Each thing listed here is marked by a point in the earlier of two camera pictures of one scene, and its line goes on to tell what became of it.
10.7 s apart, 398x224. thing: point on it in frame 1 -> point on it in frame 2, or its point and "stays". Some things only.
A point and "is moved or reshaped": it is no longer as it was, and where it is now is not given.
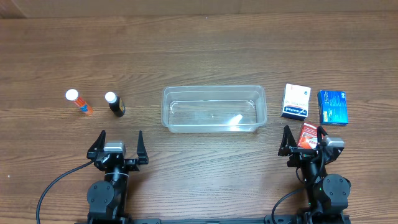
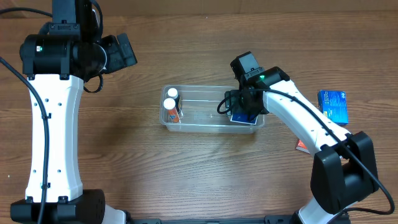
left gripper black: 141,150 -> 121,59
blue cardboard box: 333,109 stays
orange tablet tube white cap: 73,94 -> 173,116
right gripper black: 285,149 -> 232,105
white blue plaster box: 296,102 is moved or reshaped
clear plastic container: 214,109 stays
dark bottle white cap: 117,104 -> 173,93
